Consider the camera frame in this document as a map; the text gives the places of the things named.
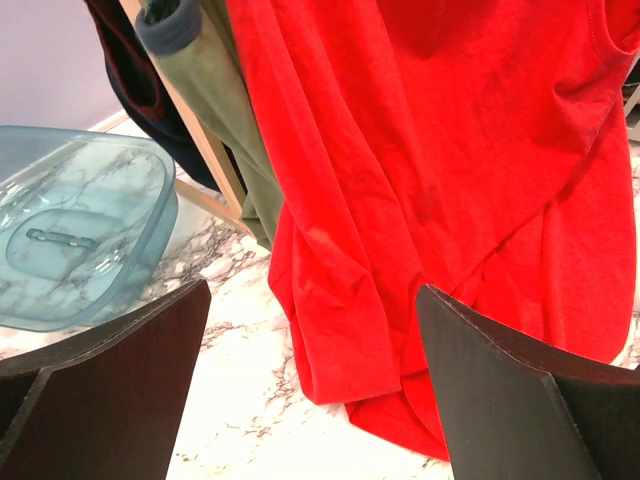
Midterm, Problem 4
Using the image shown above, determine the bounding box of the blue plastic tub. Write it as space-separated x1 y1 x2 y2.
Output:
1 126 178 332

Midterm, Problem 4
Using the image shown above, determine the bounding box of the wooden clothes rack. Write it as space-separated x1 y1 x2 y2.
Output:
119 0 256 236

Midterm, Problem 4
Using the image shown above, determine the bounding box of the green tank top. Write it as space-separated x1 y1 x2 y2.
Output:
134 0 286 251

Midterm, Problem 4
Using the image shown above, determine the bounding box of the dark maroon tank top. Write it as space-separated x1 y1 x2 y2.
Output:
85 0 219 191

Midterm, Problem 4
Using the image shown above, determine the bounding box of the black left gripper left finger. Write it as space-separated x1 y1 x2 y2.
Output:
1 280 211 479

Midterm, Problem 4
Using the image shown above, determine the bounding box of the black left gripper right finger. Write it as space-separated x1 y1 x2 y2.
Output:
416 286 639 480

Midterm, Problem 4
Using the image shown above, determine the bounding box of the red tank top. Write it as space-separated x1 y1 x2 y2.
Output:
227 1 639 460

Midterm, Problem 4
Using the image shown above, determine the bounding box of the white laundry basket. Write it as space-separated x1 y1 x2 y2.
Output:
622 82 639 118

